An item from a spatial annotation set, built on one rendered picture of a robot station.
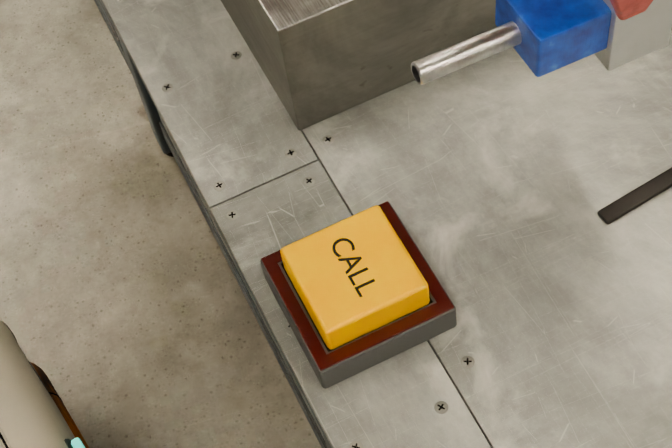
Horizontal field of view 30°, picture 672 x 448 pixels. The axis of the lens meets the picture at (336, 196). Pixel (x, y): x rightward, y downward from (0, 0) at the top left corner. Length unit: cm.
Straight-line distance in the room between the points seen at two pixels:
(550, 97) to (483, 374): 19
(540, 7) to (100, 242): 120
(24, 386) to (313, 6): 74
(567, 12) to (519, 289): 16
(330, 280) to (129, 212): 112
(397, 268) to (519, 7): 15
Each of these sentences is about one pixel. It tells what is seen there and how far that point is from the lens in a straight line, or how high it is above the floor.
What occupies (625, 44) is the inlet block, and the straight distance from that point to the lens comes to 64.
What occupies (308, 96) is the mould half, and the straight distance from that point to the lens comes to 74.
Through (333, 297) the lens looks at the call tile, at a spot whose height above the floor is 84.
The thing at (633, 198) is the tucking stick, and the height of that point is 80.
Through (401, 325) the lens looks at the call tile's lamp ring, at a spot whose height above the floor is 82.
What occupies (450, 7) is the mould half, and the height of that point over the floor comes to 85.
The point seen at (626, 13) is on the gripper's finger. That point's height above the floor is 95.
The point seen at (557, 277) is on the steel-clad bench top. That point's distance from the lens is 70.
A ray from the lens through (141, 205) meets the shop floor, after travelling 176.
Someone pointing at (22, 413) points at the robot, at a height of 28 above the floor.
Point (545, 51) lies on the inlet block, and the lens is 61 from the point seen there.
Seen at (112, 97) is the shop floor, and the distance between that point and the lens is 190.
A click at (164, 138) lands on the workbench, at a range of 176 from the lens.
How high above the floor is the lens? 139
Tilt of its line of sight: 54 degrees down
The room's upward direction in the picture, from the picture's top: 10 degrees counter-clockwise
